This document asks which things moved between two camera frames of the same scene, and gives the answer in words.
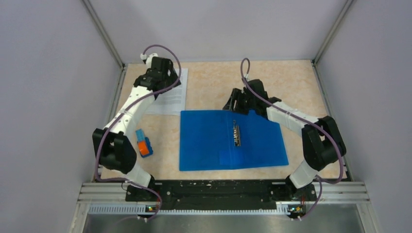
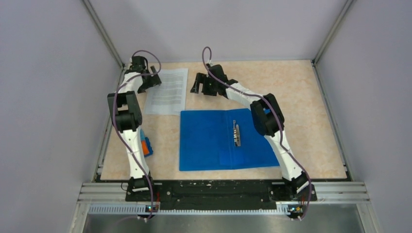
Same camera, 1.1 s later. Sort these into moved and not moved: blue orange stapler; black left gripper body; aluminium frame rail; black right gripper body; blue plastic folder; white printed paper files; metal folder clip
Moved: black left gripper body; black right gripper body
Not moved: blue plastic folder; blue orange stapler; aluminium frame rail; metal folder clip; white printed paper files
